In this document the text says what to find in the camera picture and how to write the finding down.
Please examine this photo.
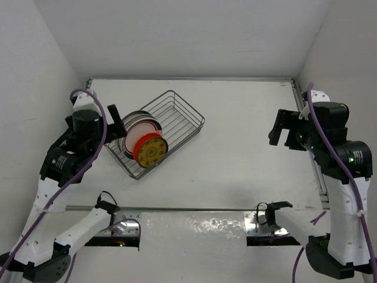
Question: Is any orange plastic plate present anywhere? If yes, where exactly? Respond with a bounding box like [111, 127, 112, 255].
[133, 132, 162, 162]

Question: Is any yellow patterned plate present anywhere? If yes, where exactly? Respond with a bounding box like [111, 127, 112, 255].
[137, 137, 168, 168]

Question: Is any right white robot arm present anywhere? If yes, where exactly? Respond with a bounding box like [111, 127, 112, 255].
[259, 85, 376, 279]

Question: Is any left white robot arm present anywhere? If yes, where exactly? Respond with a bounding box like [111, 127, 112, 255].
[1, 89, 126, 282]

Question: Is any white plate red rim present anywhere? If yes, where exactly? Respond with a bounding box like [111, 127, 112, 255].
[123, 118, 163, 159]

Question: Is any white plate teal rim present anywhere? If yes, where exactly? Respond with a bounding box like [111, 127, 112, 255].
[117, 110, 155, 160]

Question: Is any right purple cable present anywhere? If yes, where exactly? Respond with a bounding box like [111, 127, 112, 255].
[291, 82, 373, 283]

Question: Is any purple cable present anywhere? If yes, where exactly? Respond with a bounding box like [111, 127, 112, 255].
[0, 88, 107, 283]
[291, 82, 373, 283]

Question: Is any wire dish rack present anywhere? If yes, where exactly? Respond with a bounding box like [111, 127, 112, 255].
[107, 90, 205, 180]

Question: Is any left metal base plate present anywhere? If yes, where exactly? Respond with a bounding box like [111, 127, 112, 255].
[89, 210, 141, 238]

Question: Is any metal base plate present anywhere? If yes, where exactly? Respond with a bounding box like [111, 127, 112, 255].
[89, 210, 141, 238]
[244, 210, 290, 237]

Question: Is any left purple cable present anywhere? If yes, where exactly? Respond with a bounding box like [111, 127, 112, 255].
[0, 88, 107, 283]

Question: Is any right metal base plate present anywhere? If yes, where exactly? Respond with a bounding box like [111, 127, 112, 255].
[244, 210, 290, 237]

